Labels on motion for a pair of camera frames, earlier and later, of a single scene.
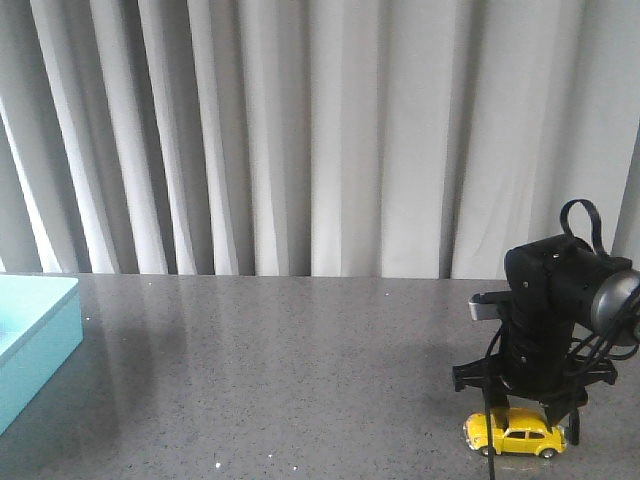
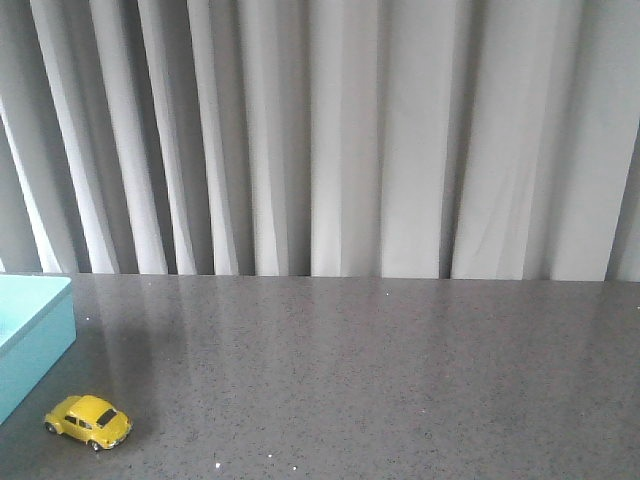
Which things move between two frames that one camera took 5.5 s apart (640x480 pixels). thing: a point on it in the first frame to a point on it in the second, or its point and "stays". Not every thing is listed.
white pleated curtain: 324,138 stays
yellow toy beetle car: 526,433 to 89,419
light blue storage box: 40,326 stays
